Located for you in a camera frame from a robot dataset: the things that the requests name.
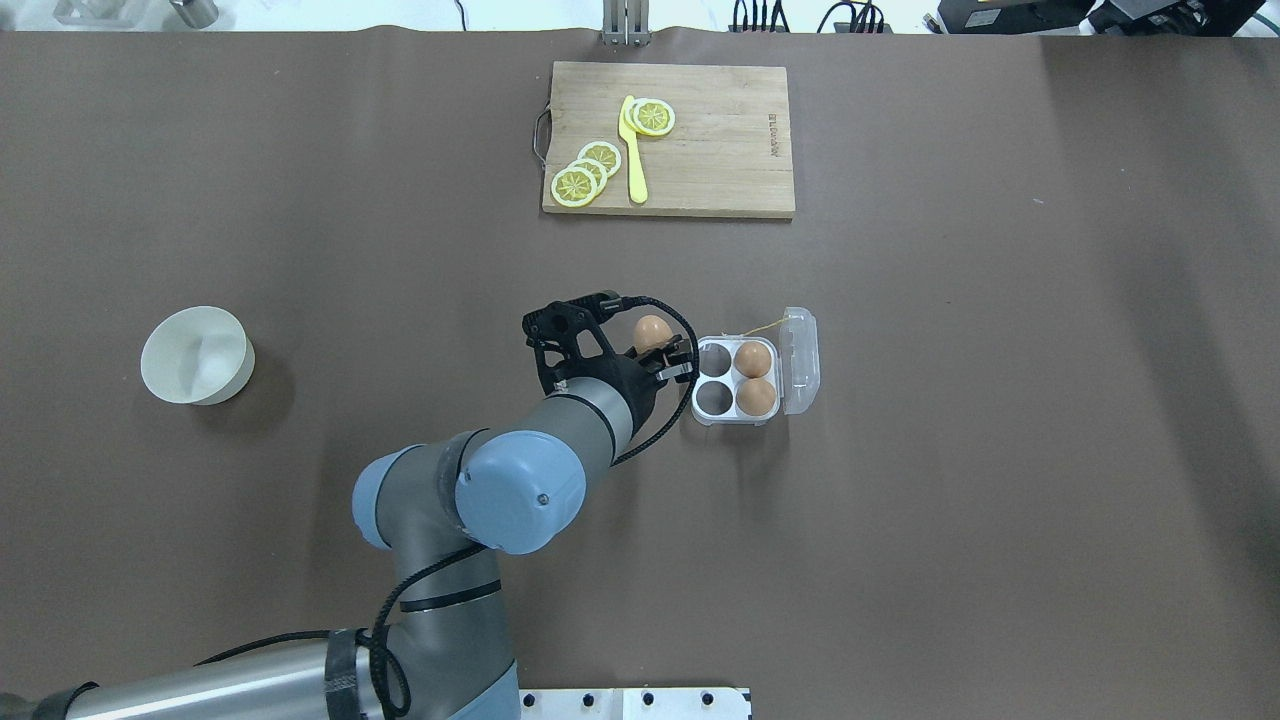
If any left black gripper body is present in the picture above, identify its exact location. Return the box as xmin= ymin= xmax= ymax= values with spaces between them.
xmin=572 ymin=354 xmax=663 ymax=433

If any brown egg from bowl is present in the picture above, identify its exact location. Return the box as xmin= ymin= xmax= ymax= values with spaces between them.
xmin=632 ymin=314 xmax=675 ymax=355

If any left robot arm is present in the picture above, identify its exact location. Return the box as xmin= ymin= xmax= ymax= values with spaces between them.
xmin=3 ymin=337 xmax=698 ymax=719

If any brown egg upper right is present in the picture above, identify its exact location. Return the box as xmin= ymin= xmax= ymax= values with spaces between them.
xmin=733 ymin=340 xmax=774 ymax=379

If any brown egg lower right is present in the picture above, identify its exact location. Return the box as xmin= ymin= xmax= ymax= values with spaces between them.
xmin=736 ymin=377 xmax=777 ymax=418

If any clear plastic egg box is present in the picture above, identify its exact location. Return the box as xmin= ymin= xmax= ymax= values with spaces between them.
xmin=692 ymin=306 xmax=820 ymax=427

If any yellow plastic knife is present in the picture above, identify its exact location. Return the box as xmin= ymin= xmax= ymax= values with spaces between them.
xmin=617 ymin=95 xmax=649 ymax=205

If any lemon slice front left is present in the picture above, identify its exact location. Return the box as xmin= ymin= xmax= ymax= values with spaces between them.
xmin=550 ymin=164 xmax=600 ymax=208

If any lemon slice middle left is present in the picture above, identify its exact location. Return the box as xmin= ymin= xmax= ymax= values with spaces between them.
xmin=571 ymin=158 xmax=611 ymax=193

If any wooden cutting board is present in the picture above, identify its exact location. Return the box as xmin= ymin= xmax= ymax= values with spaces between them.
xmin=541 ymin=61 xmax=796 ymax=220

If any lemon slice upper left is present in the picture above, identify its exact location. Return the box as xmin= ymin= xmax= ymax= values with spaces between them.
xmin=577 ymin=141 xmax=622 ymax=178

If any lemon slice top right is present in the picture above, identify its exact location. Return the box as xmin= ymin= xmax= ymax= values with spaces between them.
xmin=634 ymin=97 xmax=676 ymax=137

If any lemon slice under knife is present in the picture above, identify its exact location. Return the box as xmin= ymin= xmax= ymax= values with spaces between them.
xmin=621 ymin=96 xmax=643 ymax=135

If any white bowl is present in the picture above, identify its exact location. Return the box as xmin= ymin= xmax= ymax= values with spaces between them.
xmin=140 ymin=306 xmax=256 ymax=406

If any black equipment background right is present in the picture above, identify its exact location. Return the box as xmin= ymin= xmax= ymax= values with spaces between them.
xmin=923 ymin=1 xmax=1277 ymax=37

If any metal objects background left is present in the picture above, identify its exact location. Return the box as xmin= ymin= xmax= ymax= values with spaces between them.
xmin=52 ymin=1 xmax=221 ymax=29

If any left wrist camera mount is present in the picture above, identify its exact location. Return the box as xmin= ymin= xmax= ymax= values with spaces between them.
xmin=521 ymin=291 xmax=622 ymax=395

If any metal bracket at table edge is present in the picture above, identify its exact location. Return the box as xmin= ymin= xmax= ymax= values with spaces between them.
xmin=600 ymin=0 xmax=652 ymax=47

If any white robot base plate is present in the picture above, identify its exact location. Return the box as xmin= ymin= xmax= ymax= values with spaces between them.
xmin=517 ymin=685 xmax=753 ymax=719

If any black cables background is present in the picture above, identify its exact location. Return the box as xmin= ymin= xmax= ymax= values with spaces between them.
xmin=722 ymin=1 xmax=893 ymax=35

